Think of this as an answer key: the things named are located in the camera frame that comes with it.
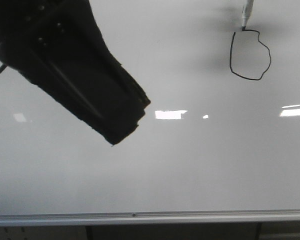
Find white whiteboard with aluminium frame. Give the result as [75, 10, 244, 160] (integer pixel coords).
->
[0, 0, 300, 227]

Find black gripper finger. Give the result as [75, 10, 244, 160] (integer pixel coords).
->
[27, 0, 152, 118]
[0, 14, 146, 145]

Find black white whiteboard marker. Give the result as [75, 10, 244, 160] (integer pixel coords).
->
[241, 0, 254, 32]

